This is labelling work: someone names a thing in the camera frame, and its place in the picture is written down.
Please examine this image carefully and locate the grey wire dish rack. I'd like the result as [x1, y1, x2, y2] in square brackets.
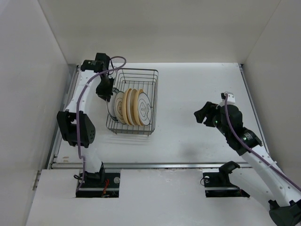
[106, 68, 158, 136]

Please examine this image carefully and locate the aluminium table edge rail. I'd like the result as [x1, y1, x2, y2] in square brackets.
[47, 63, 269, 170]

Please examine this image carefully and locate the white plate black pattern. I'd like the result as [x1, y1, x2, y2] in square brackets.
[137, 92, 151, 126]

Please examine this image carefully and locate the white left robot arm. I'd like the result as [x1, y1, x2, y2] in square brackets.
[56, 53, 209, 194]

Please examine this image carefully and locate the white plate dark rim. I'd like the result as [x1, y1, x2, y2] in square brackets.
[106, 88, 119, 122]

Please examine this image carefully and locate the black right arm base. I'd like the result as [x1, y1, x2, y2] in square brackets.
[200, 161, 250, 198]

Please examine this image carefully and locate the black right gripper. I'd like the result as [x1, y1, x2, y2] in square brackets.
[194, 101, 230, 137]

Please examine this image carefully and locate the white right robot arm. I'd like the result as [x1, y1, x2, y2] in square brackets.
[194, 102, 301, 226]

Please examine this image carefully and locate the white plate green rim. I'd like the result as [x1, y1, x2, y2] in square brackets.
[114, 91, 126, 124]

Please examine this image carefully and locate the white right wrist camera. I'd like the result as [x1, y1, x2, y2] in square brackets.
[221, 91, 236, 105]

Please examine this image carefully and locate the cream yellow plate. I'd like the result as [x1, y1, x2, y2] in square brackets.
[130, 89, 138, 126]

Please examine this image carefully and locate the beige yellow plate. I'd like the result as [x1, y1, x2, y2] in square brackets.
[132, 89, 144, 126]

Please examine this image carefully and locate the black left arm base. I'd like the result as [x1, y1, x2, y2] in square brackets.
[75, 172, 120, 198]

